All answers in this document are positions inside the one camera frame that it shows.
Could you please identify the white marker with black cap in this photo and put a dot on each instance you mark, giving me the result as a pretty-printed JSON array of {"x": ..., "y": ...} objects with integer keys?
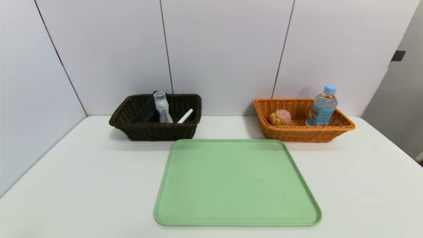
[{"x": 185, "y": 116}]

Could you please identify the small white spray bottle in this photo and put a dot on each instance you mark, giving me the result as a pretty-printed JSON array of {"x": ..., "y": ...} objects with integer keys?
[{"x": 162, "y": 107}]

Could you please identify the black fabric pouch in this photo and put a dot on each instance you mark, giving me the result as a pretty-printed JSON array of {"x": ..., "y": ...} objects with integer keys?
[{"x": 147, "y": 114}]

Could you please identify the pink bread bun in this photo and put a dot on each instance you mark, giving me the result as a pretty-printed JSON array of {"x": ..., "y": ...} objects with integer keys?
[{"x": 280, "y": 117}]

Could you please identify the clear water bottle blue cap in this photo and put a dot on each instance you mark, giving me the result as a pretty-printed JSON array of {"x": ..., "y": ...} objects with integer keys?
[{"x": 321, "y": 110}]

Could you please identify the dark brown wicker basket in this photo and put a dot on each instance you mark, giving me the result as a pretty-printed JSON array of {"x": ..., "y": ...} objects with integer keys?
[{"x": 155, "y": 132}]

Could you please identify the orange wicker basket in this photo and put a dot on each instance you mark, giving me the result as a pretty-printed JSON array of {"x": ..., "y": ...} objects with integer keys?
[{"x": 297, "y": 134}]

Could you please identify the light green plastic tray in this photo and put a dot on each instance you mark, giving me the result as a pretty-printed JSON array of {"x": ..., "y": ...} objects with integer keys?
[{"x": 238, "y": 185}]

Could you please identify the dark wall bracket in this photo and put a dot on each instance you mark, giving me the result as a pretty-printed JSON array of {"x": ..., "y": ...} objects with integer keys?
[{"x": 399, "y": 55}]

